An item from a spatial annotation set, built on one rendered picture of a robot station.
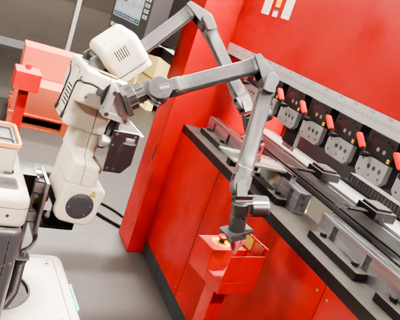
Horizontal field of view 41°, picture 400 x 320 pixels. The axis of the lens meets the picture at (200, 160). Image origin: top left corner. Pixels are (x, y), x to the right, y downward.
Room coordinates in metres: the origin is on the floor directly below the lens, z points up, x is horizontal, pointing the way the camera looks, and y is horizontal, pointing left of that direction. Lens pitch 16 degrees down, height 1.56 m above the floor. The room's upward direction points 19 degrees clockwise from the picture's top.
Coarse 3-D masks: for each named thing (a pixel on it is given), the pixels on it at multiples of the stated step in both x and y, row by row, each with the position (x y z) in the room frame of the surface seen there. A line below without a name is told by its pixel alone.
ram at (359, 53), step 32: (256, 0) 2.97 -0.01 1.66; (320, 0) 2.44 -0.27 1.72; (352, 0) 2.24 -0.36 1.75; (384, 0) 2.07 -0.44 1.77; (256, 32) 2.86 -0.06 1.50; (288, 32) 2.58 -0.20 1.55; (320, 32) 2.35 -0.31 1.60; (352, 32) 2.17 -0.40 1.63; (384, 32) 2.01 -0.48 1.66; (288, 64) 2.49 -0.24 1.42; (320, 64) 2.28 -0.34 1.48; (352, 64) 2.10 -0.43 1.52; (384, 64) 1.95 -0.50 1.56; (320, 96) 2.21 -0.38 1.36; (352, 96) 2.03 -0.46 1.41; (384, 96) 1.89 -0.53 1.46; (384, 128) 1.84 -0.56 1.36
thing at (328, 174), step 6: (294, 168) 2.36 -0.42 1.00; (300, 168) 2.38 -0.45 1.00; (306, 168) 2.42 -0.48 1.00; (312, 168) 2.44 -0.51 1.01; (318, 168) 2.42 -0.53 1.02; (324, 168) 2.41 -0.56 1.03; (330, 168) 2.45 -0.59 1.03; (312, 174) 2.43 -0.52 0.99; (318, 174) 2.39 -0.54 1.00; (324, 174) 2.38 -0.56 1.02; (330, 174) 2.40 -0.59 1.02; (336, 174) 2.42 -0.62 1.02; (324, 180) 2.39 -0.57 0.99; (330, 180) 2.40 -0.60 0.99; (336, 180) 2.41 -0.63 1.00
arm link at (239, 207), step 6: (240, 198) 1.71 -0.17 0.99; (234, 204) 1.67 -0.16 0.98; (240, 204) 1.67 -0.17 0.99; (246, 204) 1.67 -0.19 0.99; (252, 204) 1.68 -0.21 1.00; (234, 210) 1.67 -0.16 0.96; (240, 210) 1.66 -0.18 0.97; (246, 210) 1.67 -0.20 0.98; (252, 210) 1.68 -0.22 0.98; (234, 216) 1.67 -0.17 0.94; (240, 216) 1.66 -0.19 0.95; (246, 216) 1.68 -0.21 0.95
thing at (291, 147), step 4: (288, 128) 2.37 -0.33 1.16; (284, 132) 2.39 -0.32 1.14; (288, 132) 2.36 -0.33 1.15; (292, 132) 2.34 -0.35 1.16; (296, 132) 2.32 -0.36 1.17; (284, 136) 2.38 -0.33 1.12; (288, 136) 2.35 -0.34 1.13; (292, 136) 2.33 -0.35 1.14; (296, 136) 2.31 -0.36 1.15; (300, 136) 2.31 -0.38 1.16; (284, 140) 2.37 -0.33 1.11; (288, 140) 2.34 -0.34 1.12; (292, 140) 2.32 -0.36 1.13; (296, 140) 2.31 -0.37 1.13; (284, 144) 2.37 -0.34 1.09; (288, 144) 2.34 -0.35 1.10; (292, 144) 2.31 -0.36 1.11; (296, 144) 2.31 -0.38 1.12; (288, 148) 2.34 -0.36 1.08; (292, 148) 2.32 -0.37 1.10
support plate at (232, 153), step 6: (222, 150) 2.27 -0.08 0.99; (228, 150) 2.27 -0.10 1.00; (234, 150) 2.31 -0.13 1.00; (240, 150) 2.35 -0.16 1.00; (228, 156) 2.21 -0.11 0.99; (234, 156) 2.21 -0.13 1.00; (264, 156) 2.39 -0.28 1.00; (234, 162) 2.15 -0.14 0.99; (258, 162) 2.26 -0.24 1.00; (264, 168) 2.21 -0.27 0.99; (270, 168) 2.23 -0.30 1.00; (276, 168) 2.25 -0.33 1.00; (282, 168) 2.29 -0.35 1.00
